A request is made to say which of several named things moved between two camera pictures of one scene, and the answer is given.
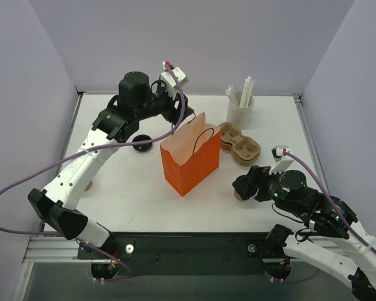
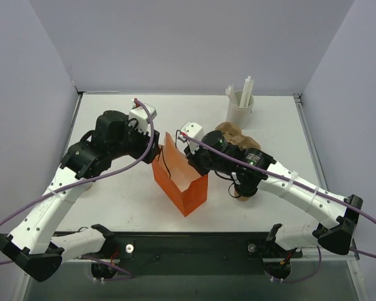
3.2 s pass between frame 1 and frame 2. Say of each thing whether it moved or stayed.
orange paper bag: moved
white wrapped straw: stayed
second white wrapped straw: stayed
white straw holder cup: stayed
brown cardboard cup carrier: stayed
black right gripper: moved
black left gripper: moved
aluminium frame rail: stayed
